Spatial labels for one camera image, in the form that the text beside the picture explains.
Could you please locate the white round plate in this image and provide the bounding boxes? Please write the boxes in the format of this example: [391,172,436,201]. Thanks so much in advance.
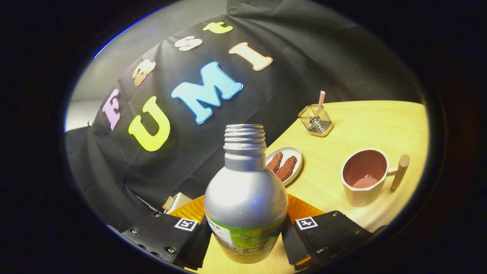
[265,146,303,187]

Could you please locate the white toaster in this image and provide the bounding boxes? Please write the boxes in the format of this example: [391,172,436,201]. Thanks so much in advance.
[164,192,193,214]

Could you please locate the silver juice bottle green label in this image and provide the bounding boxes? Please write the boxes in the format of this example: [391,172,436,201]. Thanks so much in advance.
[204,124,289,264]

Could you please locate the beige cup with wooden handle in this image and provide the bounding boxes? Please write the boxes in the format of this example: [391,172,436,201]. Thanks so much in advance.
[341,148,411,207]

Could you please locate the brown meat piece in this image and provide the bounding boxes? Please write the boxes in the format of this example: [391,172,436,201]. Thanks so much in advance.
[275,156,298,182]
[266,152,284,172]

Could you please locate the black backdrop cloth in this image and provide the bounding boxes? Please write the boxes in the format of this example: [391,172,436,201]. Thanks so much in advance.
[65,0,423,233]

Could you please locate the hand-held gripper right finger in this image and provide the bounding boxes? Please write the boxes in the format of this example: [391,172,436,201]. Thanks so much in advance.
[281,194,387,271]

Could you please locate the wire mesh holder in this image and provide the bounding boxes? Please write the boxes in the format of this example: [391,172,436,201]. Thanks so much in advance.
[298,104,334,137]

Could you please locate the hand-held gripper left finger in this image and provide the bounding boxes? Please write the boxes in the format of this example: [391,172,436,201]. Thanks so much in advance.
[121,195,212,271]

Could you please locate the wooden table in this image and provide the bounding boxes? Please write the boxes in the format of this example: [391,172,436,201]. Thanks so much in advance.
[186,100,429,274]

